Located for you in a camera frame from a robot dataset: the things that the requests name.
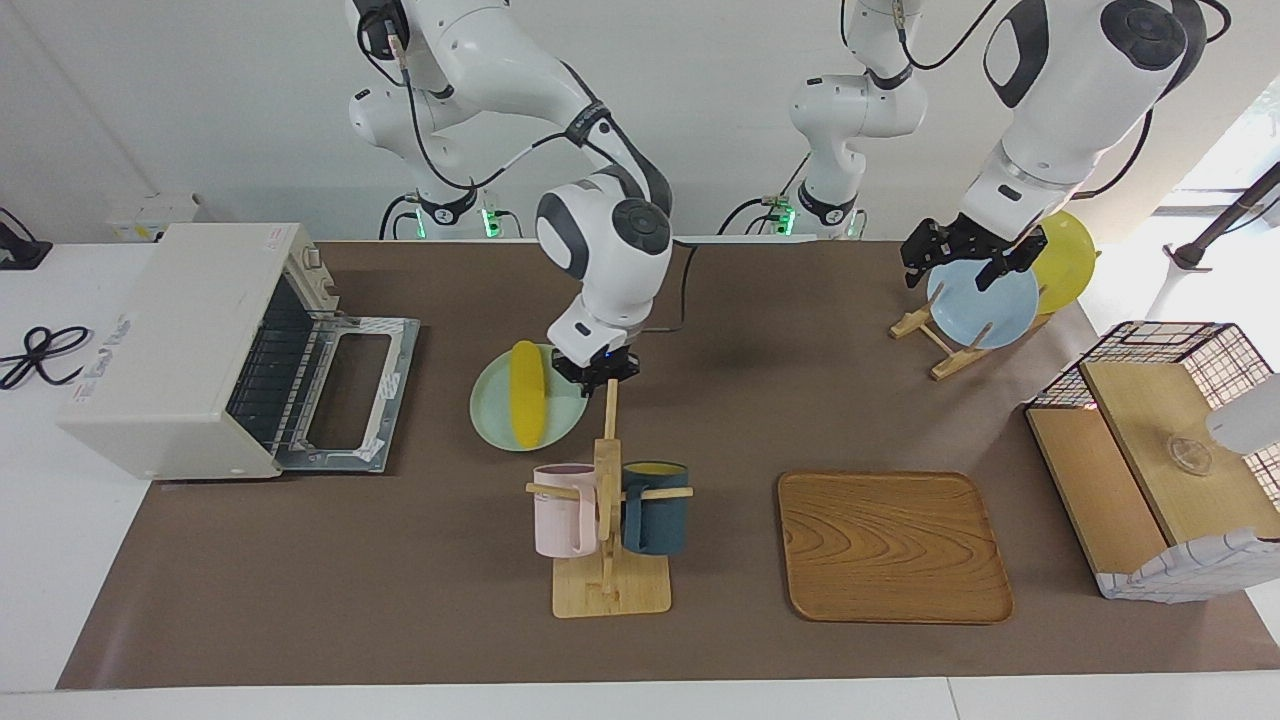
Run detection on black desk device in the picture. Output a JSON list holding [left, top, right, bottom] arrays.
[[0, 206, 54, 272]]

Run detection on black coiled cable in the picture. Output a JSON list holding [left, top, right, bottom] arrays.
[[0, 325, 93, 392]]

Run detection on white checked cloth liner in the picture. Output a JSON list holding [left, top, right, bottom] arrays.
[[1093, 528, 1280, 604]]

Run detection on white socket box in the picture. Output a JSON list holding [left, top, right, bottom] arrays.
[[107, 192, 202, 244]]

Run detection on yellow plate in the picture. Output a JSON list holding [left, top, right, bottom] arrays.
[[1030, 210, 1099, 317]]

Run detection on brown table mat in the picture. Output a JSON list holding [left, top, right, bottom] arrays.
[[57, 240, 1280, 691]]

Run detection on brown wooden tray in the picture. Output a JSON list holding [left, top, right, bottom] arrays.
[[778, 471, 1015, 626]]

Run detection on dark teal mug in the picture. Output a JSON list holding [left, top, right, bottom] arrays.
[[620, 461, 690, 557]]

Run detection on yellow corn cob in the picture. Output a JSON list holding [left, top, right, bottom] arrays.
[[509, 340, 550, 449]]

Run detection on pink mug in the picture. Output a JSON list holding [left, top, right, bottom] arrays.
[[532, 463, 600, 559]]

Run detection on pale green plate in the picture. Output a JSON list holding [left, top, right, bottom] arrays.
[[470, 345, 590, 453]]

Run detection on glass oven door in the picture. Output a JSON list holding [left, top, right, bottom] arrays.
[[274, 310, 422, 474]]

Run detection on wooden plate rack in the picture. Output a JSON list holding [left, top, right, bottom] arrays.
[[889, 284, 1057, 382]]

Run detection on wooden mug rack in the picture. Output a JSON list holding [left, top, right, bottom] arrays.
[[526, 378, 695, 619]]

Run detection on black base cable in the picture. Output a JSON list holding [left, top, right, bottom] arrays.
[[718, 150, 813, 238], [377, 190, 421, 242]]

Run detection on beige toaster oven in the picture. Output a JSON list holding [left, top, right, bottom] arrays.
[[56, 222, 343, 482]]

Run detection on black tripod pole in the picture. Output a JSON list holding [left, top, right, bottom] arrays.
[[1164, 162, 1280, 272]]

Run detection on black wire basket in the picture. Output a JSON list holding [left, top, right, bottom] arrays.
[[1025, 320, 1280, 604]]

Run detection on small clear glass dish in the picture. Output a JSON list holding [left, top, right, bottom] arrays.
[[1164, 432, 1214, 477]]

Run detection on light blue plate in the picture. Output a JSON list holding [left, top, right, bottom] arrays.
[[926, 258, 1042, 351]]

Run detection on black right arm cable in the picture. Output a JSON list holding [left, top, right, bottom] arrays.
[[385, 30, 701, 336]]

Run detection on white rounded blurred object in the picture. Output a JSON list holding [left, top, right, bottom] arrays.
[[1204, 374, 1280, 457]]

